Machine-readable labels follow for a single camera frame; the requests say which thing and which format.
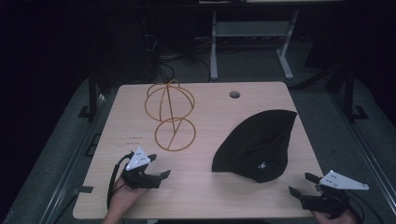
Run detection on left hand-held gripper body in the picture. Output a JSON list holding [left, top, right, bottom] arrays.
[[120, 147, 163, 190]]

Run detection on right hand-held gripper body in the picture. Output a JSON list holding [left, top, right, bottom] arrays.
[[300, 170, 370, 219]]

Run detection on gold wire hat stand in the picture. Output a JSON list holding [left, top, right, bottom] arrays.
[[144, 78, 197, 153]]

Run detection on black cap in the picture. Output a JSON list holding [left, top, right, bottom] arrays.
[[211, 108, 299, 184]]

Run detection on person's right hand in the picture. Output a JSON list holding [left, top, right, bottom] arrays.
[[311, 208, 358, 224]]

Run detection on person's left hand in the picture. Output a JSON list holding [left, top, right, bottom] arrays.
[[107, 176, 151, 217]]

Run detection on black table clamp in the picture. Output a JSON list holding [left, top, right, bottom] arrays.
[[73, 185, 94, 195]]

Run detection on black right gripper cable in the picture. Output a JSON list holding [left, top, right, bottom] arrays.
[[346, 191, 366, 224]]

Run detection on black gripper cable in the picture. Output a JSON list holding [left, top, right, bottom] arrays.
[[106, 151, 135, 210], [346, 191, 366, 224]]

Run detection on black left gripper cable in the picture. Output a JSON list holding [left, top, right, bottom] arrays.
[[106, 151, 135, 210]]

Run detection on aluminium rail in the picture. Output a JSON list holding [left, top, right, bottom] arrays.
[[328, 91, 396, 217], [36, 92, 120, 224]]

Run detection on black metal post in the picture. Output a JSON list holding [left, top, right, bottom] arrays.
[[342, 60, 370, 123], [78, 66, 101, 121]]

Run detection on black floor cables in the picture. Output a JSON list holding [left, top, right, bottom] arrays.
[[141, 31, 213, 84]]

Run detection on grey metal desk frame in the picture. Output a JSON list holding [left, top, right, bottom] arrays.
[[209, 8, 301, 81]]

